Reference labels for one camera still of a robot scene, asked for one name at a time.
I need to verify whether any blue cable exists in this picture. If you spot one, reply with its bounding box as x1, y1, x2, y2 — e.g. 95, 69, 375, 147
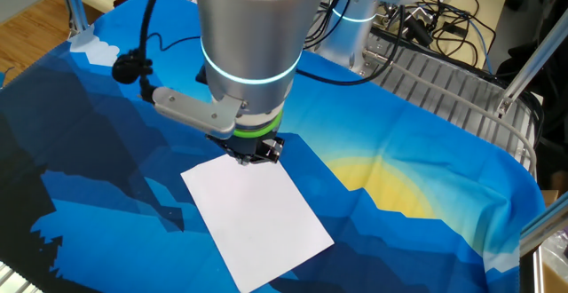
465, 17, 494, 75

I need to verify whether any white printed paper sheet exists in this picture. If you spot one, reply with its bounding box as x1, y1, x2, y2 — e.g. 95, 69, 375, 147
180, 153, 335, 293

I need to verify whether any aluminium frame post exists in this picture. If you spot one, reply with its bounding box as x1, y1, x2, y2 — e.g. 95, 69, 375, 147
494, 6, 568, 119
55, 0, 90, 39
518, 190, 568, 258

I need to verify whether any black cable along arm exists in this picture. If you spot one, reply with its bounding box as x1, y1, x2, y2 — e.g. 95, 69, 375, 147
110, 0, 174, 103

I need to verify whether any blue mountain print tablecloth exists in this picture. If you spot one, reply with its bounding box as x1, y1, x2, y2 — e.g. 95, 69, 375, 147
0, 0, 547, 293

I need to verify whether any black cable to base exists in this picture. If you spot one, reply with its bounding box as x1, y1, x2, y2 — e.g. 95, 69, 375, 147
295, 4, 407, 86

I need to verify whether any light wooden desk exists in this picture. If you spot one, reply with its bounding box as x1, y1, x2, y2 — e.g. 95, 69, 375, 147
376, 0, 516, 70

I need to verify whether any silver camera mount bracket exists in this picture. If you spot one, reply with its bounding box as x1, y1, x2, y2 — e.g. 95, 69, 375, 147
152, 86, 244, 141

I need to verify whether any green wrist adapter ring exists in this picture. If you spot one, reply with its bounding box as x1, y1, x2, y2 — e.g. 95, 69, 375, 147
233, 110, 284, 139

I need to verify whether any grey flexible hose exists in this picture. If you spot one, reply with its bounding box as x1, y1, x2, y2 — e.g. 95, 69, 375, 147
363, 48, 538, 178

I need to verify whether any black cable on tablecloth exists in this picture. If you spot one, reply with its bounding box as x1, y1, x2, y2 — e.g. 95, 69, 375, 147
146, 33, 203, 52

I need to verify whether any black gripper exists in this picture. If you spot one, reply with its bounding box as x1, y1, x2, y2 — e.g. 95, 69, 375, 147
206, 134, 286, 167

